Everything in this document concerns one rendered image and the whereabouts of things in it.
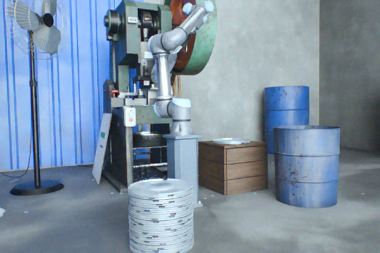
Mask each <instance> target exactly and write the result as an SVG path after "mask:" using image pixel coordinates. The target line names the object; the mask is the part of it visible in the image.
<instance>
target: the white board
mask: <svg viewBox="0 0 380 253"><path fill-rule="evenodd" d="M111 118H112V113H103V116H102V122H101V127H100V133H99V139H98V143H97V150H96V156H95V161H94V166H93V173H92V174H93V176H94V178H95V180H96V181H97V183H98V184H99V182H100V176H101V172H102V166H103V162H104V158H105V152H106V146H107V139H108V135H109V128H110V122H111Z"/></svg>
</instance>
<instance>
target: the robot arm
mask: <svg viewBox="0 0 380 253"><path fill-rule="evenodd" d="M213 9H214V7H213V4H212V2H211V1H205V2H202V3H201V4H197V5H193V6H192V5H191V4H189V3H188V4H186V5H185V6H184V7H183V12H184V13H185V15H187V16H188V18H187V19H186V20H185V21H184V22H183V23H182V24H181V25H180V26H178V27H176V28H174V29H173V30H171V31H170V32H167V33H163V34H156V35H154V36H152V37H151V38H150V39H149V41H148V49H149V51H150V52H151V53H152V54H153V57H154V58H155V63H156V76H157V89H158V97H157V98H156V100H157V101H156V102H155V105H154V112H155V114H156V115H157V116H158V117H159V118H163V119H167V118H172V126H171V129H170V135H173V136H185V135H194V129H193V127H192V124H191V101H190V100H189V99H183V98H174V97H173V96H172V94H171V86H170V72H169V59H168V57H169V56H170V51H172V50H175V51H173V52H172V54H174V53H178V52H180V51H182V50H183V49H184V48H185V46H186V45H187V44H188V42H189V40H190V38H191V35H192V36H193V35H194V34H195V33H197V30H198V29H199V28H200V27H201V26H202V25H203V24H204V23H205V22H206V21H207V16H206V15H207V14H208V13H210V12H212V11H213Z"/></svg>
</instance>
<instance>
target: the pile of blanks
mask: <svg viewBox="0 0 380 253"><path fill-rule="evenodd" d="M193 188H194V187H192V189H191V190H189V191H186V192H183V193H180V194H172V195H140V194H135V193H131V192H129V191H128V198H129V199H128V204H129V205H128V210H129V215H128V218H129V247H130V249H131V251H133V252H134V253H185V252H187V251H189V250H190V249H191V248H192V247H193V245H194V208H193V203H194V199H193V196H194V195H193ZM132 249H133V250H132Z"/></svg>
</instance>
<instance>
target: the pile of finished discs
mask: <svg viewBox="0 0 380 253"><path fill-rule="evenodd" d="M213 142H214V143H220V144H242V143H250V142H251V140H250V139H245V138H235V139H231V138H220V139H214V140H213Z"/></svg>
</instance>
